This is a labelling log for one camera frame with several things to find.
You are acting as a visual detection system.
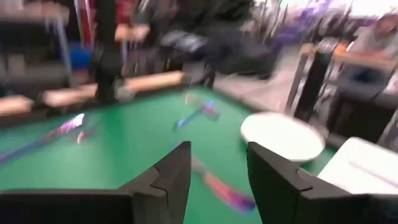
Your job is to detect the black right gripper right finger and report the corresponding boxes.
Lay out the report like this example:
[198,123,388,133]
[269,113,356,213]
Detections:
[246,141,398,224]

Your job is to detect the iridescent rainbow knife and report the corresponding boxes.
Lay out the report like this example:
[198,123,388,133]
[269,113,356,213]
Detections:
[0,112,86,162]
[191,154,257,215]
[183,92,221,121]

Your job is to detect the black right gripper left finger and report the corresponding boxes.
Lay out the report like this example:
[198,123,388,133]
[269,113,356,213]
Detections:
[0,141,192,224]

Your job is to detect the light wooden table board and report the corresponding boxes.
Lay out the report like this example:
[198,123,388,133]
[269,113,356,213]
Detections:
[0,70,187,118]

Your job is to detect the wooden desk black legs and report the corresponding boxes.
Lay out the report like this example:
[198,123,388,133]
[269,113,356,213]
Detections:
[284,42,398,124]

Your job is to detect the white round plate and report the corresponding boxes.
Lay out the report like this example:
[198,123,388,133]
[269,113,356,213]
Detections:
[239,111,326,163]

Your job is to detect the iridescent rainbow fork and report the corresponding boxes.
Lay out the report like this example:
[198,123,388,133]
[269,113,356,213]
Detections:
[76,130,94,146]
[172,105,208,131]

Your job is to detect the person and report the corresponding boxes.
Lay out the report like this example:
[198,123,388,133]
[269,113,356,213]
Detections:
[351,12,398,63]
[113,0,156,44]

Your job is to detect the white plastic cutlery tray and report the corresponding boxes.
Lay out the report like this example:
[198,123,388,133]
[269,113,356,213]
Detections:
[317,136,398,196]

